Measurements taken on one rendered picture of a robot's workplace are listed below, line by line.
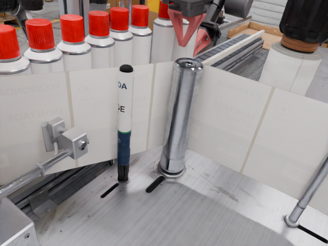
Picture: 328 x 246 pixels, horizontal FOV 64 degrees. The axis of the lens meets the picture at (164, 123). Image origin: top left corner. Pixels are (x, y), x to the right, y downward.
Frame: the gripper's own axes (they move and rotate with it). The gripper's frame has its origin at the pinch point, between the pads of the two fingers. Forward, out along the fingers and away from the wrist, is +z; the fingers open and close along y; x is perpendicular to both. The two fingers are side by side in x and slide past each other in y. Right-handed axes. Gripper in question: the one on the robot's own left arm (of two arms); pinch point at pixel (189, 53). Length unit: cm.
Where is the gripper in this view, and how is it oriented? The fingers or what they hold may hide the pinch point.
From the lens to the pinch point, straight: 78.1
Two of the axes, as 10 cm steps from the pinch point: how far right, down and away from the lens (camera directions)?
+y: 8.1, 3.9, -4.4
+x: 4.0, 1.8, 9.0
